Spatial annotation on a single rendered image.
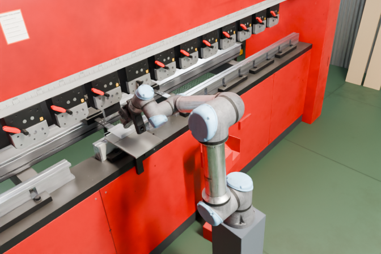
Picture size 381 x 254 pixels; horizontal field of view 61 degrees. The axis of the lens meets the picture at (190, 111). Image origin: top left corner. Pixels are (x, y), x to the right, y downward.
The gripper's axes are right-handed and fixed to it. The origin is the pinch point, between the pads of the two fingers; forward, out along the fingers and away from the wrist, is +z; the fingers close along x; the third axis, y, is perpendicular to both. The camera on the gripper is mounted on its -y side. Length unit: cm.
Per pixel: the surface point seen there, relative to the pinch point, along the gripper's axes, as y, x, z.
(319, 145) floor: -95, -185, 56
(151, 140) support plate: -13.1, -4.3, -4.9
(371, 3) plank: -13, -350, -3
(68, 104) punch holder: 19.4, 24.1, -13.8
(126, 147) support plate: -9.0, 7.7, -1.5
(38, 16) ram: 45, 26, -44
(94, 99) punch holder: 17.5, 10.6, -10.8
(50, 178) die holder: -0.6, 41.7, 12.1
